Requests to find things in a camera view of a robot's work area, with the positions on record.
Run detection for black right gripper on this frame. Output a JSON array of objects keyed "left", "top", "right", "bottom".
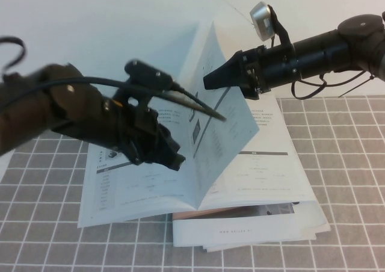
[{"left": 203, "top": 43, "right": 294, "bottom": 100}]

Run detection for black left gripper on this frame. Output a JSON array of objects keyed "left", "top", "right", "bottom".
[{"left": 105, "top": 99, "right": 186, "bottom": 172}]

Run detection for white product catalogue book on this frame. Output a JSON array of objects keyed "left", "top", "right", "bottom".
[{"left": 77, "top": 20, "right": 316, "bottom": 229}]

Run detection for white booklet with web address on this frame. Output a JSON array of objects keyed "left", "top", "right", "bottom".
[{"left": 173, "top": 215, "right": 303, "bottom": 249}]

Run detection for booklet with photo cover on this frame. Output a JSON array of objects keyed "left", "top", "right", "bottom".
[{"left": 171, "top": 202, "right": 301, "bottom": 221}]

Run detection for thin white booklet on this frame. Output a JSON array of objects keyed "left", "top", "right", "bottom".
[{"left": 202, "top": 238, "right": 318, "bottom": 253}]

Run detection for black zip tie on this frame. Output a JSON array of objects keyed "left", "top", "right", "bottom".
[{"left": 338, "top": 75, "right": 377, "bottom": 99}]

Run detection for thick white booklet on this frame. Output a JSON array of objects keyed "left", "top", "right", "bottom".
[{"left": 293, "top": 201, "right": 331, "bottom": 241}]

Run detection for grey white-checked tablecloth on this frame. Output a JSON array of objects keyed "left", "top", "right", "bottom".
[{"left": 0, "top": 96, "right": 385, "bottom": 272}]

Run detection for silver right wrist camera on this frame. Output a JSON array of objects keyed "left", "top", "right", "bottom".
[{"left": 250, "top": 1, "right": 276, "bottom": 42}]

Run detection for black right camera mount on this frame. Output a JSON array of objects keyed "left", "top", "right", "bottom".
[{"left": 267, "top": 5, "right": 292, "bottom": 48}]

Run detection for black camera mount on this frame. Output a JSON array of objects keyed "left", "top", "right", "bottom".
[
  {"left": 267, "top": 5, "right": 292, "bottom": 48},
  {"left": 125, "top": 60, "right": 174, "bottom": 110}
]

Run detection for black right camera cable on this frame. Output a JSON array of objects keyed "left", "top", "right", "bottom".
[{"left": 290, "top": 72, "right": 333, "bottom": 100}]

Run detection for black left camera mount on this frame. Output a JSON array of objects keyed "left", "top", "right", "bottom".
[{"left": 125, "top": 60, "right": 174, "bottom": 110}]

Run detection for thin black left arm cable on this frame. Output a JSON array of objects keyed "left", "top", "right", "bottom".
[{"left": 0, "top": 36, "right": 26, "bottom": 74}]

